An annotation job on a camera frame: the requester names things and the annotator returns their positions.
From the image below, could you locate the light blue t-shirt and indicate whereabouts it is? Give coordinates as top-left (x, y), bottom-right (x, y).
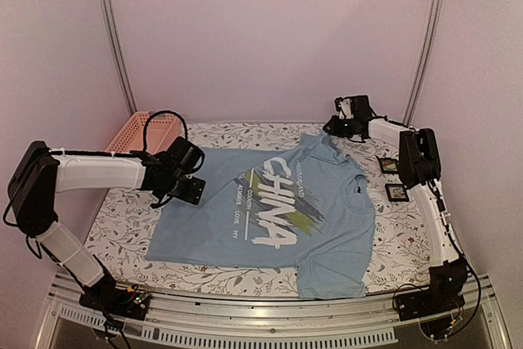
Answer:
top-left (146, 133), bottom-right (375, 299)

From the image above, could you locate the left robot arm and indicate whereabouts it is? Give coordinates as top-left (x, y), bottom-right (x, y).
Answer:
top-left (6, 136), bottom-right (205, 311)

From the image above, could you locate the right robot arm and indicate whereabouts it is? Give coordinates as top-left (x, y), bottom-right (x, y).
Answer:
top-left (323, 115), bottom-right (468, 313)

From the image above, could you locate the pink perforated plastic basket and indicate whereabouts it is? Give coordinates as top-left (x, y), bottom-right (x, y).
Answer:
top-left (105, 111), bottom-right (184, 154)

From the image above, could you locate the floral patterned table mat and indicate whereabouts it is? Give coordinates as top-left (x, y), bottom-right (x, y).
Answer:
top-left (85, 123), bottom-right (454, 298)

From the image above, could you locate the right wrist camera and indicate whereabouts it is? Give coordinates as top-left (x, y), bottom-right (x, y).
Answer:
top-left (334, 95), bottom-right (373, 120)

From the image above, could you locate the left black cable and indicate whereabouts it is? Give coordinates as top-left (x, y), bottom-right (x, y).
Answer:
top-left (141, 110), bottom-right (190, 158)

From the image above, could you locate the far black brooch frame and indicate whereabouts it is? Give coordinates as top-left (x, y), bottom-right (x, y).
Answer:
top-left (378, 157), bottom-right (399, 174)

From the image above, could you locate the black brooch frame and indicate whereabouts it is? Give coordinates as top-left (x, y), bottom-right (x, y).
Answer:
top-left (378, 157), bottom-right (399, 174)
top-left (385, 183), bottom-right (409, 202)

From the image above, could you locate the near black brooch frame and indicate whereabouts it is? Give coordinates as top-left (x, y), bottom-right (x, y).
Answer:
top-left (385, 183), bottom-right (409, 202)

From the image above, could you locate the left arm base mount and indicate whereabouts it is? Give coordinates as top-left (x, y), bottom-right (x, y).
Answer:
top-left (79, 284), bottom-right (150, 321)

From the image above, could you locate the front aluminium rail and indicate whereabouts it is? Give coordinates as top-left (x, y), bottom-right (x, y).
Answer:
top-left (35, 273), bottom-right (512, 348)

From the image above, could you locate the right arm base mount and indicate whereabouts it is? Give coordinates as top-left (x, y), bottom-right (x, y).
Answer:
top-left (392, 283), bottom-right (465, 321)

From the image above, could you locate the right aluminium frame post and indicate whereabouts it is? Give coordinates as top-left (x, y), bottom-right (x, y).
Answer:
top-left (402, 0), bottom-right (444, 127)

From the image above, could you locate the aluminium frame post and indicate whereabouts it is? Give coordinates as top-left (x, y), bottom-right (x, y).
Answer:
top-left (100, 0), bottom-right (137, 115)
top-left (402, 0), bottom-right (444, 127)

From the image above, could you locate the left aluminium frame post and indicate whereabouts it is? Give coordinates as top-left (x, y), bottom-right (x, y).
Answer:
top-left (100, 0), bottom-right (137, 115)

